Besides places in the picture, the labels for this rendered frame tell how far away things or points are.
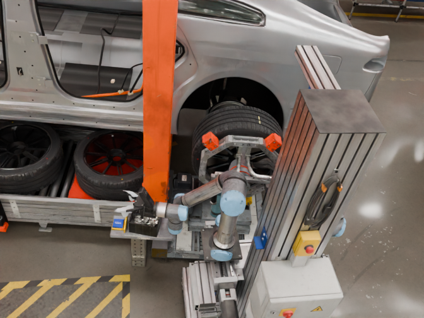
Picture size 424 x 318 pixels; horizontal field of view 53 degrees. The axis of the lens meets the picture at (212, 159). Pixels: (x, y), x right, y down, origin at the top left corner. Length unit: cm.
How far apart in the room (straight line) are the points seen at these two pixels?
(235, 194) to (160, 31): 87
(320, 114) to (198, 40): 140
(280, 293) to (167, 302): 143
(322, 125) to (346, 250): 242
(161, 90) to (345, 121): 114
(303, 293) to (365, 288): 171
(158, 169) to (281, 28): 118
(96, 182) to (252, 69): 141
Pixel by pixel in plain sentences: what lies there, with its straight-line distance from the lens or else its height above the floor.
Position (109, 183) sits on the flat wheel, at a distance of 323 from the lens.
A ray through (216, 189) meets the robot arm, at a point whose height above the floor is 133.
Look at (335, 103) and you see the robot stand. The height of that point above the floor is 203.
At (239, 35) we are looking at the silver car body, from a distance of 277.
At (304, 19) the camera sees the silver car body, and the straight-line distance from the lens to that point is 285.
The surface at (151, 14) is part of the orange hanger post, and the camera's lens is 213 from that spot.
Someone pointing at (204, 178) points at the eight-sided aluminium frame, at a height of 75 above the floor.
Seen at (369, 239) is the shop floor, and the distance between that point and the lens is 397.
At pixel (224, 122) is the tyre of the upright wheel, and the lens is 278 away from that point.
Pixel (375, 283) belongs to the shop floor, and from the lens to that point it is 374.
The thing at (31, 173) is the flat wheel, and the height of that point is 49.
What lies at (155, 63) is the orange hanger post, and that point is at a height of 170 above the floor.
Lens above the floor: 292
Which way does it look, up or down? 45 degrees down
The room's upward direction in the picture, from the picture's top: 9 degrees clockwise
